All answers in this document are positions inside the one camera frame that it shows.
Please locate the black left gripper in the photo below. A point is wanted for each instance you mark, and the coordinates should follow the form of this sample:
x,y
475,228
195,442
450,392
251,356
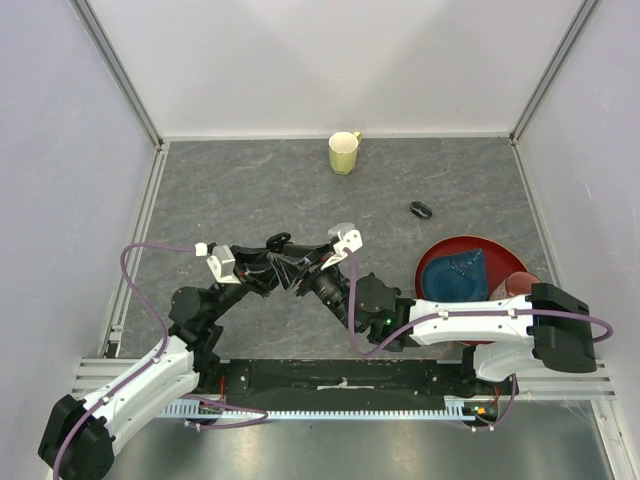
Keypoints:
x,y
252,268

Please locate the aluminium frame post left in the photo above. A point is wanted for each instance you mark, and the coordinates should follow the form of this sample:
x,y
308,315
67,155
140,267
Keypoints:
x,y
101,41

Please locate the blue leaf-shaped dish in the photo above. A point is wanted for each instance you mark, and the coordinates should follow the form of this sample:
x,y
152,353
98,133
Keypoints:
x,y
459,277

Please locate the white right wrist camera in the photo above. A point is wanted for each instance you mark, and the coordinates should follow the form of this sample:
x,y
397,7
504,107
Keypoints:
x,y
345,238

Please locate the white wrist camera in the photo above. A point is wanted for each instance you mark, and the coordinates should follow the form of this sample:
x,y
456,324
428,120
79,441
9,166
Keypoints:
x,y
220,261
345,238

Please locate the pale green mug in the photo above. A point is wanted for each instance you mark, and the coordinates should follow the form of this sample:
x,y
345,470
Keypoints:
x,y
343,151

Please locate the black case with gold line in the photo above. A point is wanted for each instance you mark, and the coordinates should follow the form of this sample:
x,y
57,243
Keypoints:
x,y
278,241

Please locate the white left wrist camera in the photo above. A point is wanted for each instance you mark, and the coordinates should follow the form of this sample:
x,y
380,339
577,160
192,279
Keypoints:
x,y
220,261

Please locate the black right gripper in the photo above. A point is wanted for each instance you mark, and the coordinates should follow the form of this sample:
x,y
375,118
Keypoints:
x,y
312,266

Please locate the aluminium frame post right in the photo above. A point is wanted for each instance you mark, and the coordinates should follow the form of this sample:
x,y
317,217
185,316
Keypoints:
x,y
560,56

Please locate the aluminium frame post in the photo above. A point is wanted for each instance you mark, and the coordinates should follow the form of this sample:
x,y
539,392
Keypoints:
x,y
101,41
560,56

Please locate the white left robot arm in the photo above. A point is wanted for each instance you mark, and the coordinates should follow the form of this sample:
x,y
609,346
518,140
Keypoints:
x,y
83,435

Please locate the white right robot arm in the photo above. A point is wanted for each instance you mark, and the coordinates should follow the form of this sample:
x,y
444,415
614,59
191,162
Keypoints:
x,y
545,328

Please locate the red round plate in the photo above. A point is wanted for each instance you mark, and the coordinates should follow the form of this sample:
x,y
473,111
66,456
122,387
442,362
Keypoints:
x,y
504,322

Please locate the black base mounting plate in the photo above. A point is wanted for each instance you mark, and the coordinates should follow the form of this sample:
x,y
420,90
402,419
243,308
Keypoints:
x,y
345,385

